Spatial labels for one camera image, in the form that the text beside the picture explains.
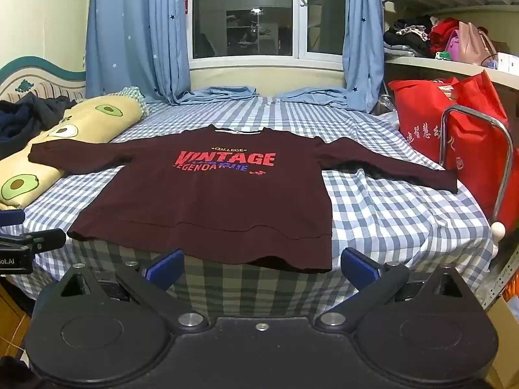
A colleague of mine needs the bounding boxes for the light blue cloth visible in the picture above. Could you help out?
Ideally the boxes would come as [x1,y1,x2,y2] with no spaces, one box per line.
[280,86,349,110]
[175,85,260,104]

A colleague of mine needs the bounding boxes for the grey slotted metal rail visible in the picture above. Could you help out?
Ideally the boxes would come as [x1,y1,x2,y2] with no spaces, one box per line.
[474,247,519,309]

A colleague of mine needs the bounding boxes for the white teal bed headboard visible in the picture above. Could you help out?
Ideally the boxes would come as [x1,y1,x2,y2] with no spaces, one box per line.
[0,57,88,106]

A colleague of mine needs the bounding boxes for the white framed window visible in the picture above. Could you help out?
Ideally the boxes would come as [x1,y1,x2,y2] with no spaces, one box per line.
[187,0,349,69]

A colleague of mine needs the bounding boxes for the yellow avocado print pillow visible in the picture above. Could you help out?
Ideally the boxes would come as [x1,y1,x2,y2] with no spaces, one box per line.
[0,86,149,211]

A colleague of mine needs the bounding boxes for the white round knob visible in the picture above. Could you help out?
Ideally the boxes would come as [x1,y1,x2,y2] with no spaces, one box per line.
[491,222,507,260]

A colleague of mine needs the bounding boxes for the blue star print curtain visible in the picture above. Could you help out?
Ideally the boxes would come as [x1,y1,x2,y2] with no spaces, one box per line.
[342,0,385,113]
[84,0,192,104]

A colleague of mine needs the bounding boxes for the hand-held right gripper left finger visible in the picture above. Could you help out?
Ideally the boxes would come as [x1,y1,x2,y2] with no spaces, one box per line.
[53,248,210,332]

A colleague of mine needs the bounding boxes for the orange cable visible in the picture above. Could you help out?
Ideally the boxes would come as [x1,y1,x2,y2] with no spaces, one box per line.
[503,271,519,304]

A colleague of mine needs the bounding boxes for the blue white checked bed sheet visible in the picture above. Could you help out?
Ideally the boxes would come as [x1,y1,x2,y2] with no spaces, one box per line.
[8,96,497,321]

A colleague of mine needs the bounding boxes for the white box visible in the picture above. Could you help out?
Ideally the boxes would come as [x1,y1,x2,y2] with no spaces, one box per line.
[489,52,519,76]

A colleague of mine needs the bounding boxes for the maroon printed sweatshirt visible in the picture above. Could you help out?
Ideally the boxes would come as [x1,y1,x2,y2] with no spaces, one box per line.
[28,125,460,274]

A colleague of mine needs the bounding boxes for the dark folded clothes pile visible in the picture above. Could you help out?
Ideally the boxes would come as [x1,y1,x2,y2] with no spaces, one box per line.
[383,15,434,58]

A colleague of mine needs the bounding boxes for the red cloth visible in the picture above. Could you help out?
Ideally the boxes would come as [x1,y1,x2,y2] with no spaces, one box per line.
[429,18,461,55]

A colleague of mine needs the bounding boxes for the cardboard box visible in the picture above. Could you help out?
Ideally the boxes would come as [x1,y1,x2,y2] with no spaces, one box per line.
[484,296,519,387]

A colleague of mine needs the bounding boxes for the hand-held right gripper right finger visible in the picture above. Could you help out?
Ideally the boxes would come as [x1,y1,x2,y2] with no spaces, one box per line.
[314,247,474,332]

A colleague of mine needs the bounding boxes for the dark navy clothes pile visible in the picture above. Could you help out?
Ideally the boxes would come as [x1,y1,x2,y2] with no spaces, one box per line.
[0,93,78,160]

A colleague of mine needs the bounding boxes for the chrome metal tube frame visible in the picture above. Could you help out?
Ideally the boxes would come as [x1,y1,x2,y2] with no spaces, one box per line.
[439,105,513,221]

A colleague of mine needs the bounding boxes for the red fabric bag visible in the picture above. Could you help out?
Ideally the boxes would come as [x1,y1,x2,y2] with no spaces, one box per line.
[440,71,519,221]
[388,77,461,163]

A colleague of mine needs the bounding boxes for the pink handbag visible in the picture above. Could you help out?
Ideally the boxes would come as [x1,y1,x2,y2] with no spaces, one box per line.
[446,21,497,65]

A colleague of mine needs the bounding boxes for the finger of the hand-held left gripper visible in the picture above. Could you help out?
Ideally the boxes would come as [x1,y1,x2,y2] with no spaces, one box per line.
[0,229,66,254]
[0,208,26,225]

